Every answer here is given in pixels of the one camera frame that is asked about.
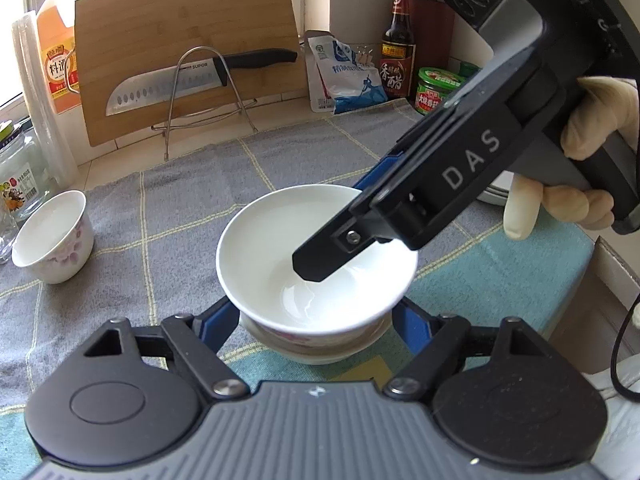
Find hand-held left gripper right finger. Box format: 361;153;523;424
382;296;547;396

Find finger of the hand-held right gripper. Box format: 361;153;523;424
291;207;398;284
351;151;402;192

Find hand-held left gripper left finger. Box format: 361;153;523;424
82;296;252;402

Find person's right hand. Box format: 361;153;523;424
502;76;640;241

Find green lid sauce jar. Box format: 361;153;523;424
414;67;467;113

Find white blue salt bag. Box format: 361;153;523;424
305;30;388;115

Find dark vinegar bottle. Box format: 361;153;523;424
381;0;417;99

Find grey checked cloth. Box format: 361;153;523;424
0;97;596;461

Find dark red knife block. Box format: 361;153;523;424
400;0;457;82

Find cardboard box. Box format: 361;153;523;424
592;237;640;322

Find small white bowl pink flowers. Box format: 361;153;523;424
11;190;95;285

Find white garment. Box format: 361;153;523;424
585;310;640;480

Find bamboo cutting board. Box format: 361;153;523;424
74;0;308;148

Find glass jar green lid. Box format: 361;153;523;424
0;120;52;227

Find orange cooking wine jug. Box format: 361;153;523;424
37;0;83;114

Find metal wire rack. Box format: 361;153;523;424
151;46;260;162

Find black cable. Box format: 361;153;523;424
612;300;640;402

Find kitchen knife black handle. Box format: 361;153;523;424
106;49;298;117

